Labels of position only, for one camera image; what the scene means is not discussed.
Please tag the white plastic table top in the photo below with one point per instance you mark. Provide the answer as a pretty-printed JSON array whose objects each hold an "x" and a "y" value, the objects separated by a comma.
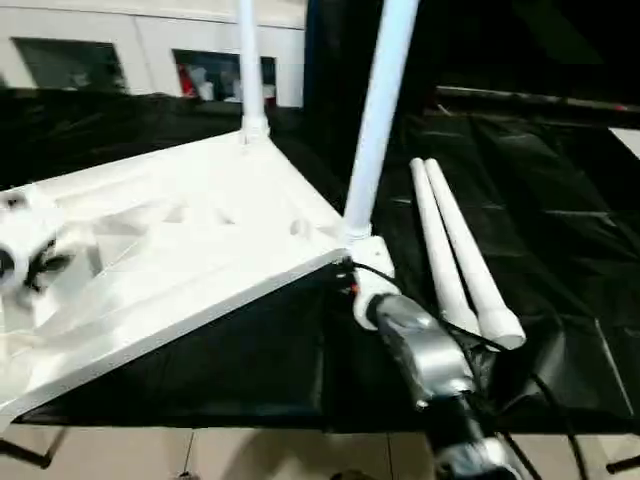
[{"x": 175, "y": 210}]

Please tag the white plastic table leg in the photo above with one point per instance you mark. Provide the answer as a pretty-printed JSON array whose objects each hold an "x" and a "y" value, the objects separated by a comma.
[
  {"x": 440, "y": 240},
  {"x": 250, "y": 75},
  {"x": 380, "y": 100},
  {"x": 465, "y": 235}
]

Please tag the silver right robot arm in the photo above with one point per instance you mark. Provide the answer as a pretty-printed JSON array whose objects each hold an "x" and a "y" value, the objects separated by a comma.
[{"x": 435, "y": 350}]

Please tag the black plastic table mat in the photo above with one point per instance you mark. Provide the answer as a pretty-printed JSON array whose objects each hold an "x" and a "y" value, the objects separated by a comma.
[{"x": 250, "y": 370}]

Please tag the small white cup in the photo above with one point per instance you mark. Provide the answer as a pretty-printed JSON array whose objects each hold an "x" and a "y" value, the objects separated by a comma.
[{"x": 206, "y": 90}]

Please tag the red cabinet item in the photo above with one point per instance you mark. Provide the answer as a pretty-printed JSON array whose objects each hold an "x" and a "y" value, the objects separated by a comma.
[{"x": 185, "y": 80}]

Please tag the long dark metal rod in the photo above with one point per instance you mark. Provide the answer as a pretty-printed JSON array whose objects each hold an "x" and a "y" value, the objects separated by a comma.
[{"x": 525, "y": 97}]

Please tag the white glass-door cabinet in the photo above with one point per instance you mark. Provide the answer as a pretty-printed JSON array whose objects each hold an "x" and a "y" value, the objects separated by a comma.
[{"x": 140, "y": 30}]

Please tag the large black backdrop sheet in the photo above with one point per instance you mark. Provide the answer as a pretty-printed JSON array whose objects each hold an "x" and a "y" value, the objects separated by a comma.
[{"x": 525, "y": 40}]

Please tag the white flat board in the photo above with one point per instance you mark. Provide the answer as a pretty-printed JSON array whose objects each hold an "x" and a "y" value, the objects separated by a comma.
[{"x": 627, "y": 142}]

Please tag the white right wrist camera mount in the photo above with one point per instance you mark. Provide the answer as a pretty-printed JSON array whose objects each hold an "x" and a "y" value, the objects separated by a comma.
[{"x": 372, "y": 255}]

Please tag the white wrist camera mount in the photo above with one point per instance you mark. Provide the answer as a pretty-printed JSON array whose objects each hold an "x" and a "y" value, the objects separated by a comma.
[
  {"x": 372, "y": 255},
  {"x": 30, "y": 225}
]

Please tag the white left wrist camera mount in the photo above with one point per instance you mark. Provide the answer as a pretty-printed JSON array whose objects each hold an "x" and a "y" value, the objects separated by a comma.
[{"x": 30, "y": 225}]

